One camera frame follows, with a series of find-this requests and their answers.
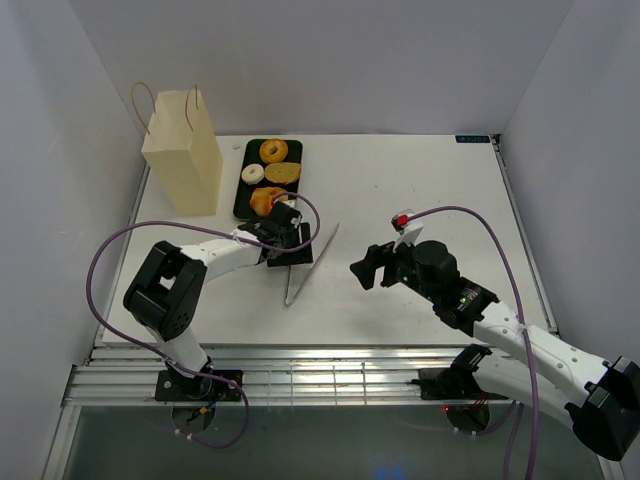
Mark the round pumpkin-shaped bun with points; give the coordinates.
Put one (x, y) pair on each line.
(263, 199)

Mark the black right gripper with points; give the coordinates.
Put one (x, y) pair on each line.
(378, 256)

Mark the blue table label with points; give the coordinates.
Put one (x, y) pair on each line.
(472, 139)

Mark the toast slice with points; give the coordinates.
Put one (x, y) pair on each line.
(284, 173)

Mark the golden bagel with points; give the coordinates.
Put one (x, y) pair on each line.
(273, 150)

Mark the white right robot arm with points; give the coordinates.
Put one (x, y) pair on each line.
(597, 398)

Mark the black rectangular tray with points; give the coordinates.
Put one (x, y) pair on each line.
(241, 208)

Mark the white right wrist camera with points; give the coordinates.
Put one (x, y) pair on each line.
(408, 229)

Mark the white glazed donut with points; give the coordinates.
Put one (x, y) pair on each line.
(252, 174)

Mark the metal tongs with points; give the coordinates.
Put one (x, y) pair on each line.
(295, 285)

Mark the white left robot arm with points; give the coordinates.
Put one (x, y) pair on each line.
(164, 294)

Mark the cream paper bag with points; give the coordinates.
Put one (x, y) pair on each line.
(181, 149)

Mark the aluminium rail frame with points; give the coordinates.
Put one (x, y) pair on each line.
(272, 377)

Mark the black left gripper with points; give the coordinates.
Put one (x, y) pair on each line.
(302, 255)

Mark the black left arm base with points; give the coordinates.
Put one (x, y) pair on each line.
(174, 387)

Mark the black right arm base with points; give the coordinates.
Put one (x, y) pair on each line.
(456, 382)

